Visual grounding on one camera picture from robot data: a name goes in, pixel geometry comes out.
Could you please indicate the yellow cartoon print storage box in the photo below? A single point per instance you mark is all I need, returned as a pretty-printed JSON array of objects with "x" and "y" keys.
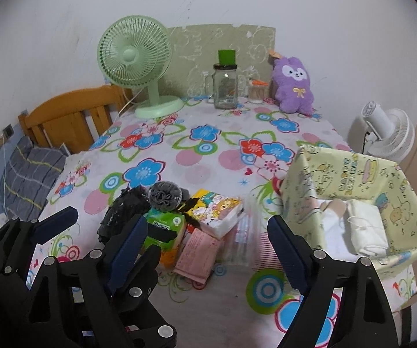
[{"x": 404, "y": 203}]

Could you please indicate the green patterned wall panel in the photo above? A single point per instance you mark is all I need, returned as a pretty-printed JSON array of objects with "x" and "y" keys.
[{"x": 201, "y": 50}]

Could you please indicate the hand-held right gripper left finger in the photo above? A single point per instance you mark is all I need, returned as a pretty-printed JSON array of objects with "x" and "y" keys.
[{"x": 128, "y": 246}]

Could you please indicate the grey plaid pillow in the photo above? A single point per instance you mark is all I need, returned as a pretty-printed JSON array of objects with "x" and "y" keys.
[{"x": 31, "y": 177}]

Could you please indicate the green tissue pack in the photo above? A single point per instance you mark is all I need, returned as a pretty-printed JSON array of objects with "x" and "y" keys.
[{"x": 167, "y": 228}]

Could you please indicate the grey velvet scrunchie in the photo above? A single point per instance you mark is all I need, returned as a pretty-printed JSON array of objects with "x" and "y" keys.
[{"x": 184, "y": 195}]

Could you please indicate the green desk fan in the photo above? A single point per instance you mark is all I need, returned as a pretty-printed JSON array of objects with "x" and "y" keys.
[{"x": 132, "y": 56}]

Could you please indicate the purple plush toy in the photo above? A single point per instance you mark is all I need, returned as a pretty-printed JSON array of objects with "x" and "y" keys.
[{"x": 293, "y": 87}]

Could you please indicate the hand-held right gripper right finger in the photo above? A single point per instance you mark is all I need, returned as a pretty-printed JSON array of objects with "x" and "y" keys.
[{"x": 288, "y": 257}]

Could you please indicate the green plastic cup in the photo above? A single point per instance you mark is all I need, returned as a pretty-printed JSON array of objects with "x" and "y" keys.
[{"x": 227, "y": 57}]

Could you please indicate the white and pink cloth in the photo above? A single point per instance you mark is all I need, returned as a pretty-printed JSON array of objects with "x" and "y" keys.
[{"x": 333, "y": 228}]

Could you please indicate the black plastic bag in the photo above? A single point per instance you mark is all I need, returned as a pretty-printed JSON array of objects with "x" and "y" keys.
[{"x": 125, "y": 210}]

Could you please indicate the white fan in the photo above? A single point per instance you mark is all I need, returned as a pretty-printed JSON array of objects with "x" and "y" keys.
[{"x": 393, "y": 134}]

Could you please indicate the small brown cardboard piece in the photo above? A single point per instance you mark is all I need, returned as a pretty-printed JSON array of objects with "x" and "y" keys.
[{"x": 274, "y": 55}]

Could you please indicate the white folded cloth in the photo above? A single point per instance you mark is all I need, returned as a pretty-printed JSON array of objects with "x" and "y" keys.
[{"x": 368, "y": 224}]

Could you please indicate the glass mug jar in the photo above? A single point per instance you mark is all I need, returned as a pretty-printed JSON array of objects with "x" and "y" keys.
[{"x": 226, "y": 90}]

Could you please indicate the small jar with orange lid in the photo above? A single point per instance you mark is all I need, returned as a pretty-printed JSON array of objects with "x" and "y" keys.
[{"x": 257, "y": 93}]

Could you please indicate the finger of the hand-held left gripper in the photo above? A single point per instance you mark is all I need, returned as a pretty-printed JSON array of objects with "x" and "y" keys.
[
  {"x": 150, "y": 319},
  {"x": 54, "y": 223}
]

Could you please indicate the wooden bed headboard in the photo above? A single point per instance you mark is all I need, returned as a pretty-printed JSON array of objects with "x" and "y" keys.
[{"x": 67, "y": 116}]

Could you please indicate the pink paper slip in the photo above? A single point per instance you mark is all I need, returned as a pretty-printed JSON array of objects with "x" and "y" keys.
[{"x": 197, "y": 257}]

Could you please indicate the clear plastic bag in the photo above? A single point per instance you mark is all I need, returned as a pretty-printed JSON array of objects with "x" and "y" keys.
[{"x": 246, "y": 246}]

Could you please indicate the cartoon print tissue pack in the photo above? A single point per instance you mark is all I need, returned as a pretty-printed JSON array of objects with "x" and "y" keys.
[{"x": 219, "y": 212}]

